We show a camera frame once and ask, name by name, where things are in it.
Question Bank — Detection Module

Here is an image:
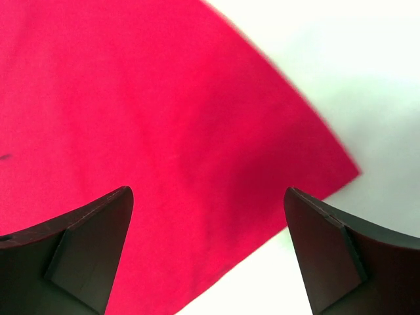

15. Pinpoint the magenta t shirt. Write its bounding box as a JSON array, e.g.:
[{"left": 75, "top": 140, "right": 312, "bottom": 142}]
[{"left": 1, "top": 1, "right": 359, "bottom": 314}]

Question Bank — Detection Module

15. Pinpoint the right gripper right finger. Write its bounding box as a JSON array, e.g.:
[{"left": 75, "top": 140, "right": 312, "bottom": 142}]
[{"left": 284, "top": 188, "right": 419, "bottom": 314}]

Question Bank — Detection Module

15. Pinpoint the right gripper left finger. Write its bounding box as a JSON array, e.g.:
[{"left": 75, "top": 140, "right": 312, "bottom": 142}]
[{"left": 1, "top": 186, "right": 133, "bottom": 314}]

